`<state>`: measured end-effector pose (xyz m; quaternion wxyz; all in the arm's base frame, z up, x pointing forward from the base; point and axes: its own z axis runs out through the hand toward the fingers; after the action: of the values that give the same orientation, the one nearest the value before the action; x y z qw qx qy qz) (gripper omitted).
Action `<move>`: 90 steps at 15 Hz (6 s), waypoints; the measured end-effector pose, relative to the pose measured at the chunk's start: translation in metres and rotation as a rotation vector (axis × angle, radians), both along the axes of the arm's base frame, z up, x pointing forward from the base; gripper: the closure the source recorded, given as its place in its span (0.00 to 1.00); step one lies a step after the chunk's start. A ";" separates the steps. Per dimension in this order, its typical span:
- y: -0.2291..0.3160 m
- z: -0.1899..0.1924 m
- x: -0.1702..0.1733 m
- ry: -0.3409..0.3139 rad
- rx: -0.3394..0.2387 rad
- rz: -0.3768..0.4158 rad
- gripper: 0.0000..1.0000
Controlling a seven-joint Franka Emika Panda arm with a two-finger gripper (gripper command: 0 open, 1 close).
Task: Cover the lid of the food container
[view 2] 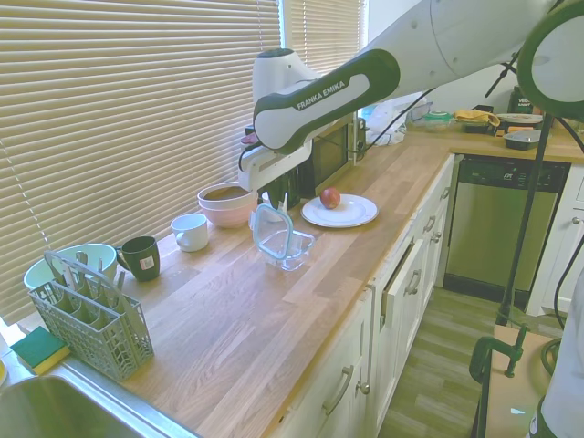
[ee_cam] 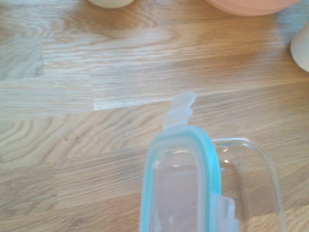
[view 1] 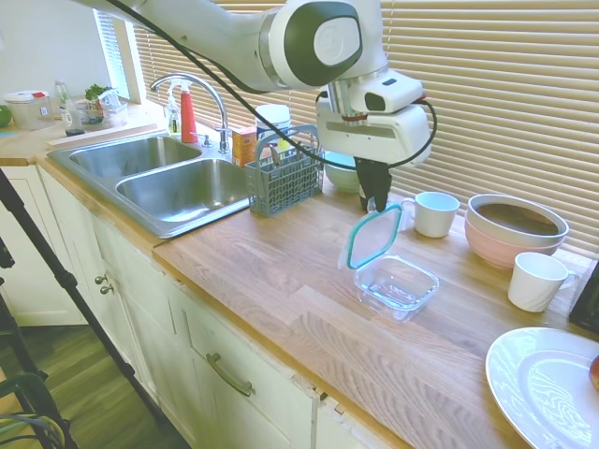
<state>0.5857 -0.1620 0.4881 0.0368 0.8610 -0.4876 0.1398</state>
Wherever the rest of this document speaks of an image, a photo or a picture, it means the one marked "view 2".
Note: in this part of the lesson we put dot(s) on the dark green canister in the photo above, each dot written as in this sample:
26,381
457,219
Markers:
520,102

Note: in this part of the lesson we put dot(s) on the black food tray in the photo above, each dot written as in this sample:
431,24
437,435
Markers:
479,128

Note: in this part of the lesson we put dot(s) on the stainless steel dishwasher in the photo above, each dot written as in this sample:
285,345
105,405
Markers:
493,228

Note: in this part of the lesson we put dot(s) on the mint green bowl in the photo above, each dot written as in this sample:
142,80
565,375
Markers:
98,255

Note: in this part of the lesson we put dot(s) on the ajar white cabinet door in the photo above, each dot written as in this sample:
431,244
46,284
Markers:
401,283

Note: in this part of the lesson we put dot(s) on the green and yellow sponge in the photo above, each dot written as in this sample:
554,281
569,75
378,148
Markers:
38,349

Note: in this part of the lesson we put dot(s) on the teal box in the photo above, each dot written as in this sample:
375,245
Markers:
369,111

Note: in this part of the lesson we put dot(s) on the clear container green lid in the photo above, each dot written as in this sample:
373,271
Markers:
439,121

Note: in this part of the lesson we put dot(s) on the teal-rimmed clear container lid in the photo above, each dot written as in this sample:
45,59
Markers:
271,232

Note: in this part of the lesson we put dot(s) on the wide beige window blind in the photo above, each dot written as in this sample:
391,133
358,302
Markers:
137,91

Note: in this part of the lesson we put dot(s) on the silver cutlery piece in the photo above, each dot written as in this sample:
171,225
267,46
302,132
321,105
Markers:
120,280
82,261

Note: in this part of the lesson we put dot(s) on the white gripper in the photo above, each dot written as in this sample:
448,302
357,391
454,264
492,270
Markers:
269,169

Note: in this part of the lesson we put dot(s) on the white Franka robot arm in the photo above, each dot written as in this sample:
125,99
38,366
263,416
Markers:
456,41

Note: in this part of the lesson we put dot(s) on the narrow beige window blind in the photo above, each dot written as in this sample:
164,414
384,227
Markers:
328,27

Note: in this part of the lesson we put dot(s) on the white base cabinet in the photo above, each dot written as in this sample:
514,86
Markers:
347,347

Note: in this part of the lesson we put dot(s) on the yellow cloth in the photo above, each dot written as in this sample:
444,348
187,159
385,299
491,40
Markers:
474,115

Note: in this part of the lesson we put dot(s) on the brown wooden board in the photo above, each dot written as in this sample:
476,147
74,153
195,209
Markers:
515,401

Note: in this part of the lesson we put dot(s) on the white-bladed knife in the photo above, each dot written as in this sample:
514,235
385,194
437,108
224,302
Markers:
68,276

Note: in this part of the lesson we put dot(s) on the wide white mug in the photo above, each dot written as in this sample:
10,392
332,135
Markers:
194,232

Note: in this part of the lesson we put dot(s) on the pink bowl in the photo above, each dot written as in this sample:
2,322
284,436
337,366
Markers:
228,218

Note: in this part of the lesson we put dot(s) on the red apple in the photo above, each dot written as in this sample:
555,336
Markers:
330,198

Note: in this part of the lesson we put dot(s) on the white plastic bag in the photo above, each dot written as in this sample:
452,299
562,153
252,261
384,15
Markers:
388,118

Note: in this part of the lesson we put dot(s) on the silver cabinet knob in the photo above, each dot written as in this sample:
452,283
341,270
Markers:
363,388

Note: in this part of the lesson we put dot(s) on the black mug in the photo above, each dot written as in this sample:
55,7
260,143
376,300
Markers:
143,260

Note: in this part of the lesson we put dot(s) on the grey plastic cutlery basket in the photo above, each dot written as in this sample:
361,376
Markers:
96,337

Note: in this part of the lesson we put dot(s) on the white plate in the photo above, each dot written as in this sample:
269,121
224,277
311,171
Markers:
356,212

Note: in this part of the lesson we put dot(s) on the green clamp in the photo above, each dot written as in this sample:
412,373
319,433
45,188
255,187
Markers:
478,360

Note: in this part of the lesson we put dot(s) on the plate with food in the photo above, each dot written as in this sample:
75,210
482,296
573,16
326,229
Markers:
518,118

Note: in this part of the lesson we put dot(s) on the black camera stand pole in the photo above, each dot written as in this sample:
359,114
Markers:
523,228

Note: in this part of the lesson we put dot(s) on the clear glass food container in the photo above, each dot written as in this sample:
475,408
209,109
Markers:
299,248

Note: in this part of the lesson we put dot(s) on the stainless steel sink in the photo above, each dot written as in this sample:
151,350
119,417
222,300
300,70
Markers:
55,410

